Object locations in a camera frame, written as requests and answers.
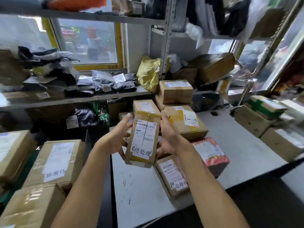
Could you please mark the glass storefront with taped frame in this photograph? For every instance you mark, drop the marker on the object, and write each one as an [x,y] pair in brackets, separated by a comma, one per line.
[280,54]

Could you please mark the white foam box yellow tape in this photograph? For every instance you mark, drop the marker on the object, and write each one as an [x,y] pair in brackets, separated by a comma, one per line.
[223,85]

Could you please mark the pile of cardboard parcels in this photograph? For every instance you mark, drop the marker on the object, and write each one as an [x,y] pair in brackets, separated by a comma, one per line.
[185,123]
[54,163]

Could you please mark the pink printed parcel box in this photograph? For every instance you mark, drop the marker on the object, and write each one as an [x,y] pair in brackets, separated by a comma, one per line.
[211,151]

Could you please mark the pile of grey plastic mailers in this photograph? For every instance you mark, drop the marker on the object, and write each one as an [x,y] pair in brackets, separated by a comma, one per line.
[107,81]

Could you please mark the green plastic bag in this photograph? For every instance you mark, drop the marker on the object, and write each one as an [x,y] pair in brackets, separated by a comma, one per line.
[102,113]

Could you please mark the yellow framed window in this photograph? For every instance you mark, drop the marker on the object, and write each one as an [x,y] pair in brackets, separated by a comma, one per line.
[120,45]

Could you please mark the person's right hand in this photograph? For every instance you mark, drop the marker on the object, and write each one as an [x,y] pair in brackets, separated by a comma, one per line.
[171,142]

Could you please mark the cardboard box on rack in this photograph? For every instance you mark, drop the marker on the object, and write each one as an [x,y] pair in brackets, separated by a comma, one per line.
[267,23]

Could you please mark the white hanging plastic bag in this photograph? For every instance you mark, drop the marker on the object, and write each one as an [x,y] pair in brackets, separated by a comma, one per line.
[196,33]

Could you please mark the large yellow-taped cardboard box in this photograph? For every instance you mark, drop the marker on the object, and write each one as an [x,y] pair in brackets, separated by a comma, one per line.
[213,66]

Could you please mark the grey metal shelf rack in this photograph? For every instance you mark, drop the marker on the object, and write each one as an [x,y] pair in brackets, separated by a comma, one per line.
[167,33]
[83,98]

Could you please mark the olive yellow bag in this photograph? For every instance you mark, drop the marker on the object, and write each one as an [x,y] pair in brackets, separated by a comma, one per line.
[148,73]

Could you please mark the person's right forearm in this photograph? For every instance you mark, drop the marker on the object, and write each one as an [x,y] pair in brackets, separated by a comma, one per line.
[211,192]

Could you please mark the person's left forearm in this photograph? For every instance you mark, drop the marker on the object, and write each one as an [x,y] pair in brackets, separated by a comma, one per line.
[83,192]

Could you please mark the orange plastic mailer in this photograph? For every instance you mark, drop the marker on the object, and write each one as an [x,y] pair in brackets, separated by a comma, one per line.
[76,3]

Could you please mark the grey taped parcel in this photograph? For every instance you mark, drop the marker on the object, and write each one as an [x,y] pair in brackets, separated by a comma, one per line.
[128,7]

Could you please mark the black plastic mailer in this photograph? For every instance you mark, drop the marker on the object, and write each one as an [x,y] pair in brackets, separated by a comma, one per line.
[85,117]

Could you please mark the green-taped cardboard box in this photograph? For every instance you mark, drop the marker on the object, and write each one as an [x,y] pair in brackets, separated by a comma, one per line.
[266,106]

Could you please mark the person's left hand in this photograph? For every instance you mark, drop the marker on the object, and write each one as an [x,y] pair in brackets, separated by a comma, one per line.
[114,140]

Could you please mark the small handwritten cardboard box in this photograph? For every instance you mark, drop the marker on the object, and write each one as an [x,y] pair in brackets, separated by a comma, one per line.
[185,74]

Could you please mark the pile of grey mailer bags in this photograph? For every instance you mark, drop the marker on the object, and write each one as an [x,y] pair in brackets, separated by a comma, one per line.
[47,66]

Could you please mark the black plastic bags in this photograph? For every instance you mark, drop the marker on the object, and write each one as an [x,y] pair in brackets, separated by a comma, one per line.
[228,16]

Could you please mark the crumpled grey plastic bag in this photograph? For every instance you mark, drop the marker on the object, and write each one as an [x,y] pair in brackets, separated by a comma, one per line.
[177,62]

